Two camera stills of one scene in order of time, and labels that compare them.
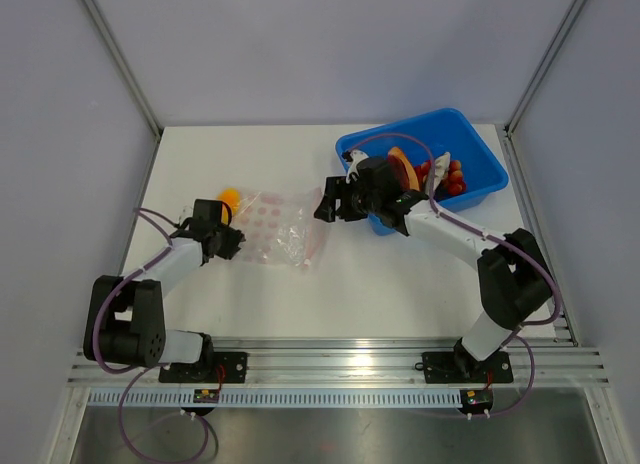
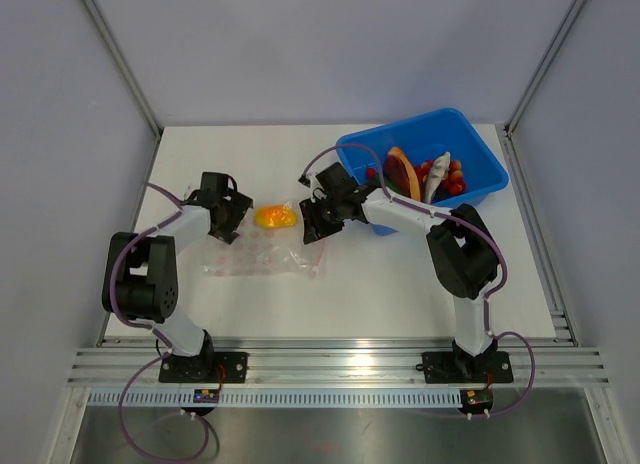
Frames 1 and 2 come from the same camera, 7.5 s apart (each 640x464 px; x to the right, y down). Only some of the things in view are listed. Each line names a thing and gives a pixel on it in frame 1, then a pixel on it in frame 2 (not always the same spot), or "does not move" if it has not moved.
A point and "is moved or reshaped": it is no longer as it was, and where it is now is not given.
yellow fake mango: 233,198 is moved or reshaped
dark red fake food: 400,172 does not move
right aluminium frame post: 549,57 does not move
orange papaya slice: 395,151 does not move
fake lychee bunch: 453,184 does not move
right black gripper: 334,190 -> 316,228
